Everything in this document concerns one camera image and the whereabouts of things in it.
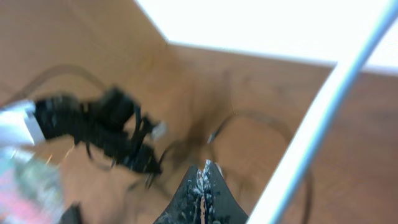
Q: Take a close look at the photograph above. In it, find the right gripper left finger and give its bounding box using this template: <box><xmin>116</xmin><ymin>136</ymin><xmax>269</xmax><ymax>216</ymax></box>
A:
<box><xmin>154</xmin><ymin>166</ymin><xmax>203</xmax><ymax>224</ymax></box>

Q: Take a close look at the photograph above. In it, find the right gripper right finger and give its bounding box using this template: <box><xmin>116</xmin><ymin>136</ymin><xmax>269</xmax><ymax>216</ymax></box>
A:
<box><xmin>202</xmin><ymin>160</ymin><xmax>248</xmax><ymax>224</ymax></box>

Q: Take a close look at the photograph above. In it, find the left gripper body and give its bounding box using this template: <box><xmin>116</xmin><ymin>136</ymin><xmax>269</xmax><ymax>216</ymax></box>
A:
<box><xmin>33</xmin><ymin>88</ymin><xmax>162</xmax><ymax>174</ymax></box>

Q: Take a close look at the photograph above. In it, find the white usb cable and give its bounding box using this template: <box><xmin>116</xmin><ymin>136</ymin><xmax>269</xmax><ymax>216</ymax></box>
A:
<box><xmin>245</xmin><ymin>0</ymin><xmax>398</xmax><ymax>224</ymax></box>

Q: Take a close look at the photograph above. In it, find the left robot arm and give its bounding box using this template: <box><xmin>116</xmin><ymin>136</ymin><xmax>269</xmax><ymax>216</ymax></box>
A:
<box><xmin>1</xmin><ymin>88</ymin><xmax>162</xmax><ymax>174</ymax></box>

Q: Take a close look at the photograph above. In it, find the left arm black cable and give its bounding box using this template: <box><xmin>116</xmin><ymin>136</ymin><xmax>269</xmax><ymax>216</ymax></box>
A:
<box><xmin>0</xmin><ymin>63</ymin><xmax>106</xmax><ymax>106</ymax></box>

